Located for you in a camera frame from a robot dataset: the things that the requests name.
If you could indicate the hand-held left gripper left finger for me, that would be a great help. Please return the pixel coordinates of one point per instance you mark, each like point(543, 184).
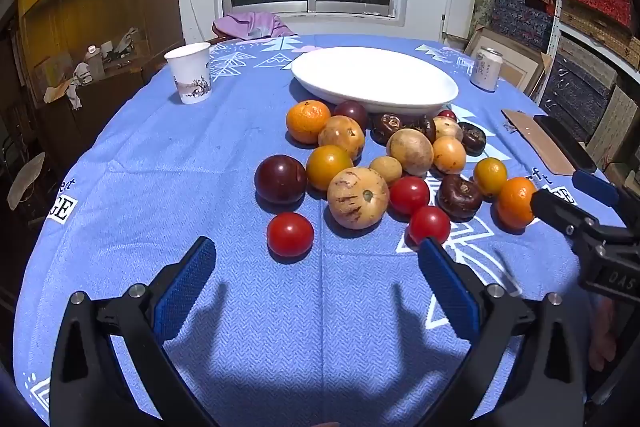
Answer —
point(182, 287)

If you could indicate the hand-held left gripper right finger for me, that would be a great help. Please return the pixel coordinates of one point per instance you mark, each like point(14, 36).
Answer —
point(450, 292)

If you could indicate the white printed paper cup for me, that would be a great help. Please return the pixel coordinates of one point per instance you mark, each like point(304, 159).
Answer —
point(189, 72)

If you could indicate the red tomato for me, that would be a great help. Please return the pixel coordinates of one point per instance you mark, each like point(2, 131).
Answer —
point(429, 223)
point(447, 114)
point(409, 195)
point(290, 234)

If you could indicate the person's right hand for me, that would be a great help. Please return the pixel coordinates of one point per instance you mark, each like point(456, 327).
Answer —
point(602, 337)

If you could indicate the purple cloth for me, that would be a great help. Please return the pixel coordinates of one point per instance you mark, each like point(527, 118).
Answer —
point(250, 27)

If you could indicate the small white bottle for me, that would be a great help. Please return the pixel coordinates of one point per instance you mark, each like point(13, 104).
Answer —
point(93, 57)

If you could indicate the speckled tan pear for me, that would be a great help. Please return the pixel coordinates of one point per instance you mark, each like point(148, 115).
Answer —
point(341, 137)

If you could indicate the large brown pear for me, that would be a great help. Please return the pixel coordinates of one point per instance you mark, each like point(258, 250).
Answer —
point(358, 198)

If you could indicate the small tan pear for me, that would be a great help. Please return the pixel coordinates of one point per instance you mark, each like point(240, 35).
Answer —
point(385, 169)

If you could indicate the black smartphone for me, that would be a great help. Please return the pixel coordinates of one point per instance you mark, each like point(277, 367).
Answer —
point(565, 142)

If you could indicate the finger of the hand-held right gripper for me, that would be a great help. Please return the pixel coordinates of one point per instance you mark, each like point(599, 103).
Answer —
point(555, 207)
point(595, 188)

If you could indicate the blue printed tablecloth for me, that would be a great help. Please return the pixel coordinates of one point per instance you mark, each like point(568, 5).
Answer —
point(200, 187)

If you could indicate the orange-tan pear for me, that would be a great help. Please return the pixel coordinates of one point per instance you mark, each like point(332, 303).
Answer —
point(449, 154)

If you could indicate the tan leather wallet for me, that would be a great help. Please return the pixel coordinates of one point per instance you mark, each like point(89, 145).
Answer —
point(537, 144)

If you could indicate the white drink can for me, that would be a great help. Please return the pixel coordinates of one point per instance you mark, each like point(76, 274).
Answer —
point(486, 69)

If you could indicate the wooden chair back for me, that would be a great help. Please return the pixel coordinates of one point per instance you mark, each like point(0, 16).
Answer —
point(220, 40)

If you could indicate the yellow-orange tomato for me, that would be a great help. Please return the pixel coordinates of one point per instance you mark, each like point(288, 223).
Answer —
point(490, 176)
point(329, 167)

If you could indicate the white oval plate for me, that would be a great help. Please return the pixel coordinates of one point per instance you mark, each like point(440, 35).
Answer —
point(375, 77)

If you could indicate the wooden picture frame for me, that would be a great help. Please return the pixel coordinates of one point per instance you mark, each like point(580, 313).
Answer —
point(520, 67)

